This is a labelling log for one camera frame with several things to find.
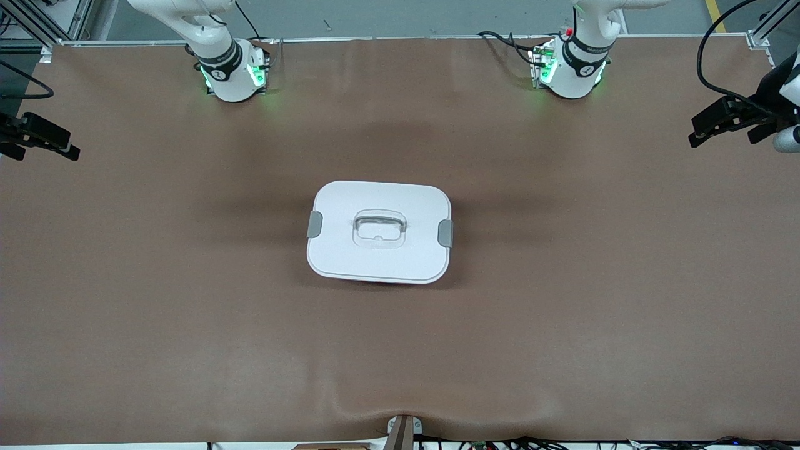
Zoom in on aluminium frame profile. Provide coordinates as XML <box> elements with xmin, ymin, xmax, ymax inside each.
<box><xmin>0</xmin><ymin>0</ymin><xmax>94</xmax><ymax>63</ymax></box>
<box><xmin>747</xmin><ymin>0</ymin><xmax>800</xmax><ymax>49</ymax></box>

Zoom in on metal table clamp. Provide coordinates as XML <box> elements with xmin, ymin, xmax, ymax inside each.
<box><xmin>386</xmin><ymin>414</ymin><xmax>423</xmax><ymax>450</ymax></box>

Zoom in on silver table edge rail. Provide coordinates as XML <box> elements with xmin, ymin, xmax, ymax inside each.
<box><xmin>56</xmin><ymin>34</ymin><xmax>751</xmax><ymax>46</ymax></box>

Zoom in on black right base cable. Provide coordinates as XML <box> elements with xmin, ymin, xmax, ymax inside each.
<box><xmin>234</xmin><ymin>0</ymin><xmax>266</xmax><ymax>41</ymax></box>

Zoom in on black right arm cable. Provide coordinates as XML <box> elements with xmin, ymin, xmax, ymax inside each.
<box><xmin>0</xmin><ymin>59</ymin><xmax>55</xmax><ymax>100</ymax></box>

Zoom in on white box lid grey latches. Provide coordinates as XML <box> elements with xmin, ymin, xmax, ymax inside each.
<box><xmin>306</xmin><ymin>180</ymin><xmax>453</xmax><ymax>285</ymax></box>

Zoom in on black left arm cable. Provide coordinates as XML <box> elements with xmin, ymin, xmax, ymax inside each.
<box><xmin>696</xmin><ymin>0</ymin><xmax>800</xmax><ymax>117</ymax></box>

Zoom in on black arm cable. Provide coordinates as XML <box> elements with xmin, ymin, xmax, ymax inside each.
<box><xmin>696</xmin><ymin>0</ymin><xmax>800</xmax><ymax>117</ymax></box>
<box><xmin>0</xmin><ymin>59</ymin><xmax>55</xmax><ymax>100</ymax></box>

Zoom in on brown table mat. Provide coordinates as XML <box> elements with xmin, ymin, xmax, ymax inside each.
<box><xmin>0</xmin><ymin>34</ymin><xmax>800</xmax><ymax>446</ymax></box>

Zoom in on black left base cables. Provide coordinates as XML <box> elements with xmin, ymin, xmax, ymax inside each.
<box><xmin>478</xmin><ymin>30</ymin><xmax>541</xmax><ymax>63</ymax></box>

